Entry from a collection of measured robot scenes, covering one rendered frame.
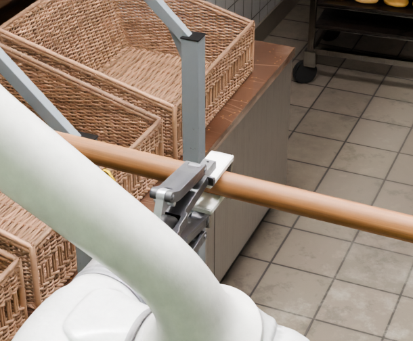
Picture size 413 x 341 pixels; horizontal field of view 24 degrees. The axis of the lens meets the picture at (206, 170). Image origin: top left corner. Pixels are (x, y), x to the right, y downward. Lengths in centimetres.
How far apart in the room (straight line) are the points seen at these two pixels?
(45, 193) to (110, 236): 6
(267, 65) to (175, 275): 214
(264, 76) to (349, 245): 65
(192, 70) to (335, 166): 145
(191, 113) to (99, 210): 147
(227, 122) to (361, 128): 128
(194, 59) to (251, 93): 60
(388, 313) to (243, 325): 207
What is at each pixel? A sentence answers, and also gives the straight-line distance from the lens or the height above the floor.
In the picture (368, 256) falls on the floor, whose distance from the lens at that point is 307.
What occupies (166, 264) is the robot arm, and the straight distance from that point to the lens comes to 73.
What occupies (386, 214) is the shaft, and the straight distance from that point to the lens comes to 111.
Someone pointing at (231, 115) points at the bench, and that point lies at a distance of 257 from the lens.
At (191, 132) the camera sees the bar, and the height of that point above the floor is 73.
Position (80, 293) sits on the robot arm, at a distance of 92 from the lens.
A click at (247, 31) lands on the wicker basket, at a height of 73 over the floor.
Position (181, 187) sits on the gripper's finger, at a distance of 105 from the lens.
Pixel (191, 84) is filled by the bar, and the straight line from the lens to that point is 214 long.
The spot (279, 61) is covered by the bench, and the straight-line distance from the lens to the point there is 288.
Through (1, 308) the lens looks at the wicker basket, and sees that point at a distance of 181.
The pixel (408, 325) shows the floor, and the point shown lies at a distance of 283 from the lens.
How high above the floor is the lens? 180
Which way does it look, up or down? 32 degrees down
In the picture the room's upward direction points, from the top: straight up
